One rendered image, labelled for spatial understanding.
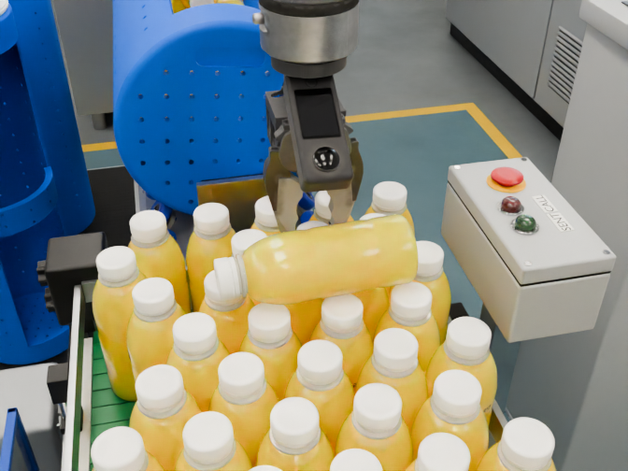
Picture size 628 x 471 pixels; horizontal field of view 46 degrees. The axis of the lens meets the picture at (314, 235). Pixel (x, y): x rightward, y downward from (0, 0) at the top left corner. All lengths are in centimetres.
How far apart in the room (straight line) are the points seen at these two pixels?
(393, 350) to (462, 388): 7
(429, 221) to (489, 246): 191
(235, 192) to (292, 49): 32
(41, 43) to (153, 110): 127
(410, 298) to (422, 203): 210
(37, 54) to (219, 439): 171
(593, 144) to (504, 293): 76
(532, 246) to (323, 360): 25
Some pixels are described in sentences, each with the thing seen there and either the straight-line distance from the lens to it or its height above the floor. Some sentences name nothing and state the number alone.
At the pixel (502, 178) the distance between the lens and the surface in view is 84.
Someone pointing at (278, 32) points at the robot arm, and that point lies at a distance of 66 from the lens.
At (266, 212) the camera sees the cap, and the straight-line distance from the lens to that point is 81.
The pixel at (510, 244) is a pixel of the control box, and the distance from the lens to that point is 76.
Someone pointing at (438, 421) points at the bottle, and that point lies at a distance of 64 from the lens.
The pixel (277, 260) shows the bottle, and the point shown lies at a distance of 65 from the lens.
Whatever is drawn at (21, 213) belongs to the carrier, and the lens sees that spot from 179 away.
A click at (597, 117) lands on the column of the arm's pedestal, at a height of 91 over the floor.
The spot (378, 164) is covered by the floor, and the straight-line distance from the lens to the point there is 302.
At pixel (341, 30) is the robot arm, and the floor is 131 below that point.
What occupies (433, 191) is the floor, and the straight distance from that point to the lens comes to 288.
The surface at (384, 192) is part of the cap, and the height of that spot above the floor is 108.
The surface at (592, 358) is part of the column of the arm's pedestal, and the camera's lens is 162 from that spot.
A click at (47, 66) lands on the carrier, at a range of 221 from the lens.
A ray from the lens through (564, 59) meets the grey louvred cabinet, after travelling 321.
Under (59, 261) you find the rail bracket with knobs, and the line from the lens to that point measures 92.
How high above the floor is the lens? 154
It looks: 36 degrees down
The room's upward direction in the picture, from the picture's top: straight up
